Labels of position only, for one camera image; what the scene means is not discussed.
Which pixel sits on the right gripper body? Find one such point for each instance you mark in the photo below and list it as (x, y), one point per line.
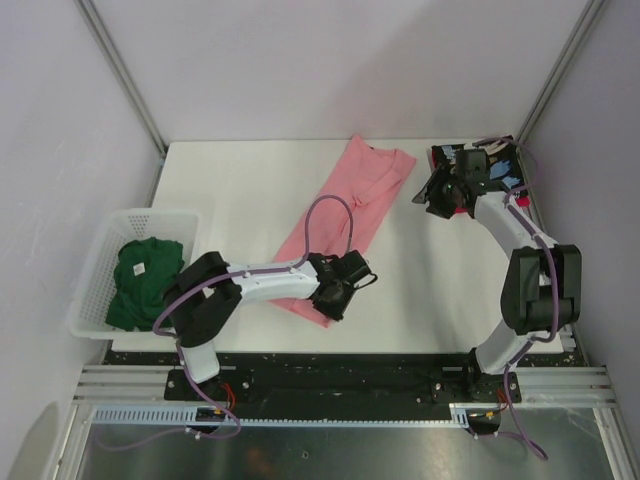
(441, 192)

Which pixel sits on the green t shirt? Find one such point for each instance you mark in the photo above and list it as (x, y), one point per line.
(145, 270)

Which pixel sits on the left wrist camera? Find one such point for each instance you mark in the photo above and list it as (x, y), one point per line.
(352, 269)

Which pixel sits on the aluminium frame post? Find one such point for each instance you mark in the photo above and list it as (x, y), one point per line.
(578, 37)
(102, 37)

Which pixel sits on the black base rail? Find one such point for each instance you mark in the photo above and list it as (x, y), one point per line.
(352, 385)

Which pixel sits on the white perforated plastic basket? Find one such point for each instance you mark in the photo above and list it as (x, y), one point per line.
(86, 317)

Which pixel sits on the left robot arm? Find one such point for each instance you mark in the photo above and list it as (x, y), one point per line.
(205, 295)

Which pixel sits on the left aluminium frame post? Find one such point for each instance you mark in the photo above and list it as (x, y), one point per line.
(102, 37)

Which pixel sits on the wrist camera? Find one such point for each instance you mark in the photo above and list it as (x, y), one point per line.
(472, 165)
(352, 269)

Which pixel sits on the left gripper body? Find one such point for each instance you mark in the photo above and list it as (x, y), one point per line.
(335, 306)

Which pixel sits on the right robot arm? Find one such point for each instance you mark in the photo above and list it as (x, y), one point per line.
(541, 292)

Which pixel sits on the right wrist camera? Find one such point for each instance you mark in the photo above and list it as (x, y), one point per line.
(472, 165)

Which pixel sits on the right aluminium frame post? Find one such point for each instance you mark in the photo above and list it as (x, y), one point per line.
(578, 37)

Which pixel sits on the white cable duct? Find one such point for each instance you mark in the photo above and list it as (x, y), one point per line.
(445, 416)

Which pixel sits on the pink t shirt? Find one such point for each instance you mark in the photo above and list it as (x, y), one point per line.
(368, 179)

